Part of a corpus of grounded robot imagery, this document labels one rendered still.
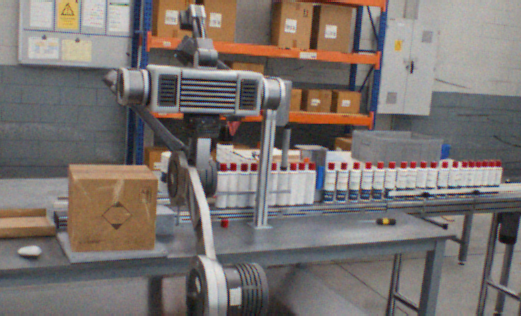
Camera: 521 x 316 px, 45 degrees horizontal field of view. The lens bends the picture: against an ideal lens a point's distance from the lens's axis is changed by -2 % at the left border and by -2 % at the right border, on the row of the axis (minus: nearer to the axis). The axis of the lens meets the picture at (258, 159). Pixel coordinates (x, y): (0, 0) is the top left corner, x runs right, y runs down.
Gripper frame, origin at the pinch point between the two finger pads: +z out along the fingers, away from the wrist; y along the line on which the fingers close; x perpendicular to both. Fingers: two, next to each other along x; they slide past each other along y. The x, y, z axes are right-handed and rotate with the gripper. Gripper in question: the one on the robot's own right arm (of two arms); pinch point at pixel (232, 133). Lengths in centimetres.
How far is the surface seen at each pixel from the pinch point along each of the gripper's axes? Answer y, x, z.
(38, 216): 91, 5, 35
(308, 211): -31, 27, 33
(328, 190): -43, 24, 24
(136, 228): 66, 60, 24
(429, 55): -443, -344, -36
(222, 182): 14.0, 22.0, 18.0
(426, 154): -210, -84, 32
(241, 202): 3.9, 22.9, 27.7
